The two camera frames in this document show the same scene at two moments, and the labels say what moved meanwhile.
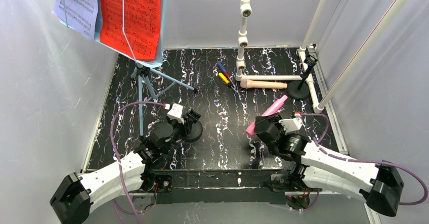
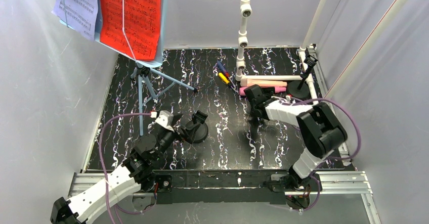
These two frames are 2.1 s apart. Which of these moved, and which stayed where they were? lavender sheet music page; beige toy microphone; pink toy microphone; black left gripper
Moved: pink toy microphone; black left gripper
Stayed: beige toy microphone; lavender sheet music page
